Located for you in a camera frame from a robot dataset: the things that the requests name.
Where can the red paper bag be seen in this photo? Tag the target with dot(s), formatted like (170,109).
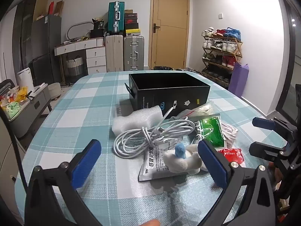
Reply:
(50,8)

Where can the grey side cabinet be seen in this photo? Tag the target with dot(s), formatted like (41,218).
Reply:
(30,113)

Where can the beige round stool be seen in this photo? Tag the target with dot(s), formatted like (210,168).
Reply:
(55,91)

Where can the person's right hand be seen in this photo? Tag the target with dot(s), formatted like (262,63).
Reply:
(278,177)

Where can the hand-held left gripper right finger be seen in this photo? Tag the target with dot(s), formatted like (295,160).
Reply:
(212,164)

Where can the silver suitcase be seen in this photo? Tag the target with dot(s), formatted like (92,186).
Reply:
(134,51)

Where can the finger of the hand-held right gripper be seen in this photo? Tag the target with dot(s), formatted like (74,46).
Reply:
(261,148)
(263,123)

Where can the green medicine packet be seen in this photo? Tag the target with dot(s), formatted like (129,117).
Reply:
(211,131)

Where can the black red logo shoe box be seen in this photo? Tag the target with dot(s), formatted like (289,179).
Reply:
(131,21)

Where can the white foam wrap piece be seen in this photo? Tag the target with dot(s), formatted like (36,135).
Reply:
(131,122)

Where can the wooden shoe rack with shoes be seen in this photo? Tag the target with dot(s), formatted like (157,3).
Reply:
(221,46)

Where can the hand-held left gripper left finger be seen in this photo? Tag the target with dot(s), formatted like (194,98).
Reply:
(85,162)

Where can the flat cardboard sheet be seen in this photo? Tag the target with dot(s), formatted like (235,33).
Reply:
(41,3)

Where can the green tissue pack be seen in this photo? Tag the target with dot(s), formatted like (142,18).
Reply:
(11,110)

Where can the brown cardboard box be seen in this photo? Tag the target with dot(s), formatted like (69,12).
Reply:
(59,7)

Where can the blue bag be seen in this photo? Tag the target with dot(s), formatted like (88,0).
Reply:
(234,33)

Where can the purple bag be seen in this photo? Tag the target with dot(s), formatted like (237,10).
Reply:
(238,80)

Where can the black cardboard box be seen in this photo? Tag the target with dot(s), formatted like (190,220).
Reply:
(164,98)

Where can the white small appliance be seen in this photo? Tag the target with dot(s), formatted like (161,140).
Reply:
(25,78)

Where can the red balloon packet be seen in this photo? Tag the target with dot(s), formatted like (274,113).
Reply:
(232,154)

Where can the black yellow shoe box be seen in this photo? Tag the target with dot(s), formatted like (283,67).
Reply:
(132,31)

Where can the beige suitcase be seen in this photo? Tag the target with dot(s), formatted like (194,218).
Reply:
(114,54)

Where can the yellow snack packet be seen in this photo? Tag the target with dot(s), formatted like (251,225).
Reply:
(22,94)

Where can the clear bag of white cloth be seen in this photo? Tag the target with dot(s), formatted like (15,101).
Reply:
(202,109)

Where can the grey white laundry basket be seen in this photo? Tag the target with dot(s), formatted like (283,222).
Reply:
(74,67)

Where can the black trash bag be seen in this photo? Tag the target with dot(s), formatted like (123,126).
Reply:
(162,67)

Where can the tan wooden door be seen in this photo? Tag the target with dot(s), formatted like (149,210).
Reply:
(171,40)

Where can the person's left hand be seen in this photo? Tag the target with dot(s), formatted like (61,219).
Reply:
(150,223)

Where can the curved metal rack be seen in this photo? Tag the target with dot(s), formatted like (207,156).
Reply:
(70,29)

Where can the teal suitcase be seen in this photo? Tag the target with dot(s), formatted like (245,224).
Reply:
(116,16)

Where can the white blue plush toy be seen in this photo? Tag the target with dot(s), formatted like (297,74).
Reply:
(181,162)

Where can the brown shoe box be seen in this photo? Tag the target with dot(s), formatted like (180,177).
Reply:
(128,11)

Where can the white desk with drawers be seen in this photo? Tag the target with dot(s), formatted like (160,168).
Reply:
(95,56)

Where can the plain black shoe box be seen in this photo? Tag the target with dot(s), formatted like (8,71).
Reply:
(130,16)

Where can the clear bag of cream shoelaces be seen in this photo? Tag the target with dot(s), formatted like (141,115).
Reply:
(229,131)

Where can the grey white medicine packet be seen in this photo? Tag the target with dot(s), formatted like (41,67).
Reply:
(152,167)

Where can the grey fridge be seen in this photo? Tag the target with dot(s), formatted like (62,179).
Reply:
(47,47)

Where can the black paper bag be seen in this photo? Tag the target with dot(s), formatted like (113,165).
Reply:
(96,28)

